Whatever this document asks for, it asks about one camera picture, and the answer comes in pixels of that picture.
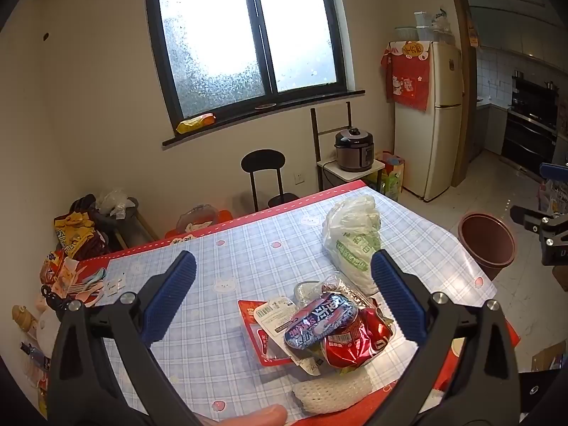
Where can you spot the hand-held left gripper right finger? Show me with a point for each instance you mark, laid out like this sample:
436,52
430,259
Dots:
399,301

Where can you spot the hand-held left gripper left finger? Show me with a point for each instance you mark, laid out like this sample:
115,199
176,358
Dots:
171,301

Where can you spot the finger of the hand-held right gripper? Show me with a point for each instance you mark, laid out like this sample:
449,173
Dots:
554,173
530,219

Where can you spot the brown plastic bin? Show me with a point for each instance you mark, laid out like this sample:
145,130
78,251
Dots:
486,239

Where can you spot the clear plastic wrapper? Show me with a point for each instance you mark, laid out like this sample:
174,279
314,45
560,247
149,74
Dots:
350,293

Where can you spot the red snack bag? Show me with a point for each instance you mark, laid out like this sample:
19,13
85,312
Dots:
355,346

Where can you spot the red packet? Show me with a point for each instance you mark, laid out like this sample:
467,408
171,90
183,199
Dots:
248,319

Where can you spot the blue snack wrapper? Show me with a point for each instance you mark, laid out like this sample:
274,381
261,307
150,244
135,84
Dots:
319,319

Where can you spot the white plastic packet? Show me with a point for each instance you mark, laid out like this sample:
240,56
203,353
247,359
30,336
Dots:
277,315

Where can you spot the white foam fruit net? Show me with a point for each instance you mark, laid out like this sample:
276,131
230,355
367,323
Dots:
328,392

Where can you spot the person's left hand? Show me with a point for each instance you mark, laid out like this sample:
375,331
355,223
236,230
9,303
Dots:
253,417

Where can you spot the plastic bags on floor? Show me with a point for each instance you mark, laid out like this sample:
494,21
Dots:
550,197

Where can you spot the black kitchen stove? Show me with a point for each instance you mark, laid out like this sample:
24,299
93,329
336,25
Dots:
530,133

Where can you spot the pastel hair clip cards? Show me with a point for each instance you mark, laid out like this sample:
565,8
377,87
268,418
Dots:
95,286

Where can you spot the white plastic bag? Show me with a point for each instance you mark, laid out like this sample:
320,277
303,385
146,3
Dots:
350,239

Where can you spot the wooden bench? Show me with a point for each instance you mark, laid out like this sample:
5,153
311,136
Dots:
142,226

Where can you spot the clear plastic bag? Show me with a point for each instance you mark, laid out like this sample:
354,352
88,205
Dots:
113,202
440,26
195,219

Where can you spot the blue checked tablecloth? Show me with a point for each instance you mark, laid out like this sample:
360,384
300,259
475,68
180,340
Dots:
248,257

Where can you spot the cardboard box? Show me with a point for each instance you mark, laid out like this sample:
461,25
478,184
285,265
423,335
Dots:
548,357

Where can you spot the orange plastic stool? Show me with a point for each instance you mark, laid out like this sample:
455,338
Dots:
224,216

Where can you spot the yellow brown snack bags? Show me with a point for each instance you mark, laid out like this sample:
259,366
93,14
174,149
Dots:
77,235

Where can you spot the orange flat packets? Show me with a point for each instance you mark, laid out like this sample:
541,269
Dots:
55,270

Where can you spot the green shopping bag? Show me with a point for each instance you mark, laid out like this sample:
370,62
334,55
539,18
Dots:
392,182

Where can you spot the cream refrigerator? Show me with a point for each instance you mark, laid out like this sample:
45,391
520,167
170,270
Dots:
437,142

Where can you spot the cream plush toy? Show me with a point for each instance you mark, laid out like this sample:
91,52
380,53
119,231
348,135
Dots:
31,324

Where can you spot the small shelf table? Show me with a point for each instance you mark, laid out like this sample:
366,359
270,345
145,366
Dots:
330,169

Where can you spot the brown rice cooker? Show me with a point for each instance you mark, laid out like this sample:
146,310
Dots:
355,151

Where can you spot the orange hanging decoration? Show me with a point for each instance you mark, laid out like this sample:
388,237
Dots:
473,31

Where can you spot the black chair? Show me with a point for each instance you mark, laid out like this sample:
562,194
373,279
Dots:
262,159

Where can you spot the red printed cloth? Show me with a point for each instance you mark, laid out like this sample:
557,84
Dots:
406,84

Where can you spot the yellow snack bag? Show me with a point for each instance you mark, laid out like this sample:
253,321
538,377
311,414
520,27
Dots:
195,123

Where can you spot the small flat dish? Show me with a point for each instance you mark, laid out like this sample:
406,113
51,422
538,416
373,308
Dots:
265,106

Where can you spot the black framed window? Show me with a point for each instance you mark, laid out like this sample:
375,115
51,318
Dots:
208,31

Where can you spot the wall outlet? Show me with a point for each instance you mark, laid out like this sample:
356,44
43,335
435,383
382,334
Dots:
300,177

